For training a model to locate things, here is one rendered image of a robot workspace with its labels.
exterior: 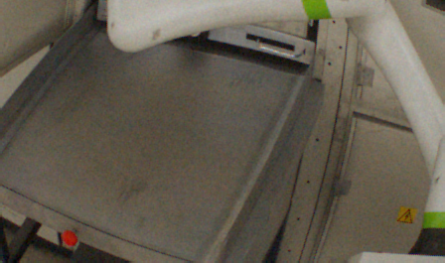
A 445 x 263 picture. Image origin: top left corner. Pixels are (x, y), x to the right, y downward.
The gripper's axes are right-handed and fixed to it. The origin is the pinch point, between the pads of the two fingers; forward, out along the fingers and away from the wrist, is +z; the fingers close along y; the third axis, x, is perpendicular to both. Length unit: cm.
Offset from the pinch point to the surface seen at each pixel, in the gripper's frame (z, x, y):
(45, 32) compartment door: 3.7, -33.2, 16.5
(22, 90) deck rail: -25.2, -22.4, 30.1
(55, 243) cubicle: 51, -37, 84
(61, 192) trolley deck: -42, -1, 45
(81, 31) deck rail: 6.6, -22.4, 14.7
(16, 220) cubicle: 48, -54, 81
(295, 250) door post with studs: 37, 38, 58
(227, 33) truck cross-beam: 12.0, 12.3, 8.9
